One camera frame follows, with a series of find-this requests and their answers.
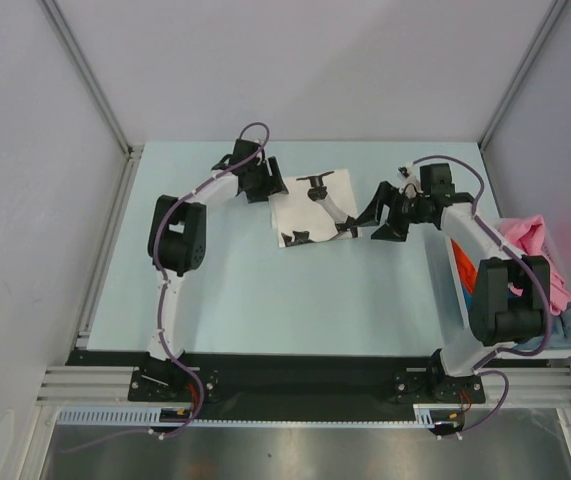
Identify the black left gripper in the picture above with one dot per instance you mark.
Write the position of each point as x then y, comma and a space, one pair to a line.
272, 184

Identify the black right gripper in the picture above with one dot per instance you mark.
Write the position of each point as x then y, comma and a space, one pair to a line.
394, 230

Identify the white t shirt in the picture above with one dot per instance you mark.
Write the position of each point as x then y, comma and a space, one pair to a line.
316, 208

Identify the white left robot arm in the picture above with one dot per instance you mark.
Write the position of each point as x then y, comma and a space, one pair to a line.
177, 247

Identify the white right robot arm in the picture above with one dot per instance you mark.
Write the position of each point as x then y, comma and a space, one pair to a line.
510, 308

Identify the orange t shirt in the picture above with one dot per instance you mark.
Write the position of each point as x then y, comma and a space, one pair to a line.
466, 270

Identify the pink t shirt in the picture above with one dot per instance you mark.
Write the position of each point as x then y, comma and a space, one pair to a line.
530, 235

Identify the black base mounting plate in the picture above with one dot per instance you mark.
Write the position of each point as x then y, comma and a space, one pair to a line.
298, 388

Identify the light blue t shirt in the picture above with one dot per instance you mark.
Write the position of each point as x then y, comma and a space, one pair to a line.
560, 337

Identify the aluminium frame rail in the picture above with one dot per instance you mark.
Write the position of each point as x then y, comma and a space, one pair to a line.
106, 386

